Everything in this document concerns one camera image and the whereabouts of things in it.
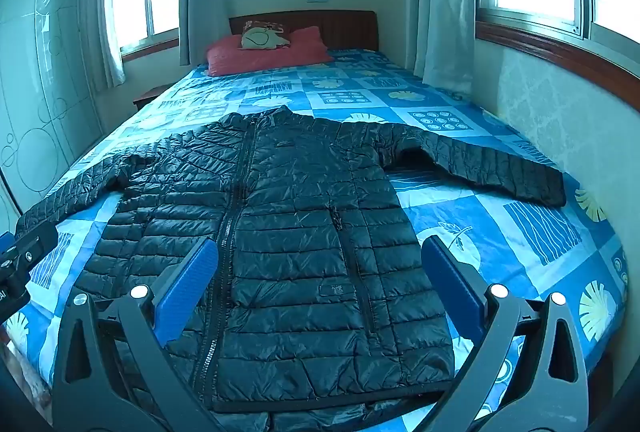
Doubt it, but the brown wooden headboard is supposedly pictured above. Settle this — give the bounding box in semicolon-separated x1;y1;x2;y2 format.
229;10;378;52

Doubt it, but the brown wooden nightstand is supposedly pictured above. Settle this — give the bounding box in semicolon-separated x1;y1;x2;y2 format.
132;84;173;113

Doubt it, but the wide pale grey curtain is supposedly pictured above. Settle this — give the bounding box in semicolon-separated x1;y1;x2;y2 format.
412;0;476;98

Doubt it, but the small printed cushion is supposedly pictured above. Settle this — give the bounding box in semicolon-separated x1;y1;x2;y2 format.
241;20;292;50

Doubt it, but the short wooden window sill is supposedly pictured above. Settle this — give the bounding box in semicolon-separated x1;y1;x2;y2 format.
121;37;180;63

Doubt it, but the long wooden window sill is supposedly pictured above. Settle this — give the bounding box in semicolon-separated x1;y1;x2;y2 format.
475;21;640;108

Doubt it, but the white wardrobe with circle pattern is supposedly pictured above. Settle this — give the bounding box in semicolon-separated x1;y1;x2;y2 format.
0;0;106;223

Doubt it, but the black quilted down jacket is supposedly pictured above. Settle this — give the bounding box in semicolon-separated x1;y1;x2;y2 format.
15;106;567;432

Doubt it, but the red pillow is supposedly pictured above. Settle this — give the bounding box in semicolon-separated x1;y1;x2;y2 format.
206;26;333;77

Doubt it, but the bed with blue patterned sheet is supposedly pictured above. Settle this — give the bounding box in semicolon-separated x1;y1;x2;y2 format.
5;48;630;432

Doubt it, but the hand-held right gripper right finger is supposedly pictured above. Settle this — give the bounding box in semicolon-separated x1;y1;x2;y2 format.
421;234;590;432

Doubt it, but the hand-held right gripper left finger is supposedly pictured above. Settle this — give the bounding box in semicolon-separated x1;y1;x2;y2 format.
51;239;221;432

